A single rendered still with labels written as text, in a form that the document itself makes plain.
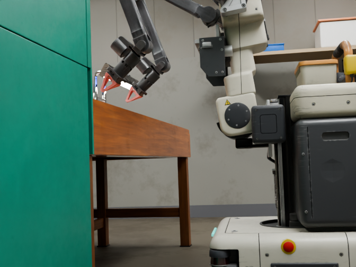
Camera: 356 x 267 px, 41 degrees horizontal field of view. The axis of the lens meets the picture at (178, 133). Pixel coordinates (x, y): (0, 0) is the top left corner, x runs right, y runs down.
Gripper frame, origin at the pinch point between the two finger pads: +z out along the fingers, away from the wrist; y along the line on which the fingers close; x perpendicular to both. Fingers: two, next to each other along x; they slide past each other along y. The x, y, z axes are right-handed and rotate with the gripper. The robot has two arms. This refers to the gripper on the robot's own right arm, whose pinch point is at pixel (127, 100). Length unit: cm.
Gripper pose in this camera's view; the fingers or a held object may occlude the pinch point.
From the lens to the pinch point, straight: 237.8
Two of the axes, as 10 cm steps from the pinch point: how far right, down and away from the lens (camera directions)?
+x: 6.6, 7.3, -1.7
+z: -7.3, 6.8, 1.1
